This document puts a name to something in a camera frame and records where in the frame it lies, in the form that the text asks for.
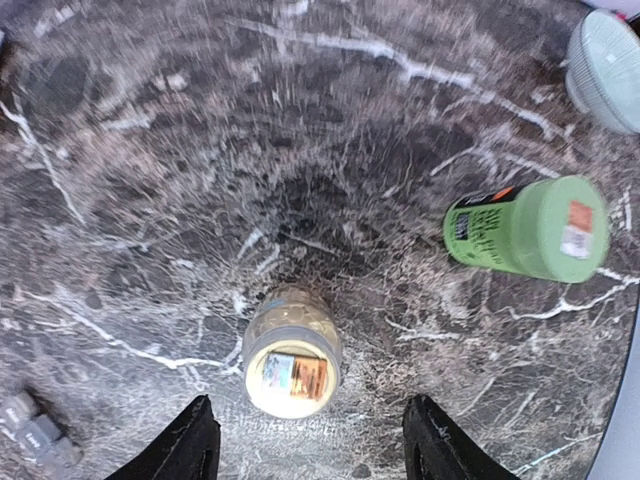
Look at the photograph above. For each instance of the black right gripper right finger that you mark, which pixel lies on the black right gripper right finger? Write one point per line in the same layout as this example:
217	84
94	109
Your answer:
435	447

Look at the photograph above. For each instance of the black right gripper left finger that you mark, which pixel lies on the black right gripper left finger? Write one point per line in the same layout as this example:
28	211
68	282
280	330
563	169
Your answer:
187	449

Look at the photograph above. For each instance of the green pill bottle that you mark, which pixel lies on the green pill bottle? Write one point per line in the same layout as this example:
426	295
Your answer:
555	229

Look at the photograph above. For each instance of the small celadon bowl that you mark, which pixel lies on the small celadon bowl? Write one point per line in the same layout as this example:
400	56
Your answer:
602	77

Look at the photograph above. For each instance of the grey weekly pill organizer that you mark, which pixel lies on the grey weekly pill organizer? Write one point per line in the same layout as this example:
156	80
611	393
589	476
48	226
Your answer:
37	433

